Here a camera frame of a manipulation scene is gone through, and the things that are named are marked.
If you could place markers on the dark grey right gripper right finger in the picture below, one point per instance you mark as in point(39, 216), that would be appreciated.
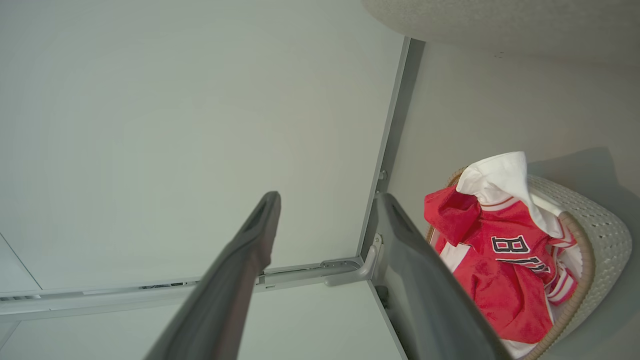
point(425, 300)

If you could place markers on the red and white hooded jersey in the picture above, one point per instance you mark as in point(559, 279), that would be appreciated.
point(500, 295)

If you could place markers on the white liner cloth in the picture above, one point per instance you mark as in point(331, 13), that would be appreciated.
point(520, 351)

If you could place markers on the white woven-rim laundry basket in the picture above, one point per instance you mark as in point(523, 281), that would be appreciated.
point(605, 235)

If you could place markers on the grey metal corner bracket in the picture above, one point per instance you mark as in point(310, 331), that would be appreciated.
point(367, 267)

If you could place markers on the aluminium frame profile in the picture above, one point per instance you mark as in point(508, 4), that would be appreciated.
point(395, 130)

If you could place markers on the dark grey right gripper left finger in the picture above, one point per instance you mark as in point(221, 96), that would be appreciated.
point(225, 280)

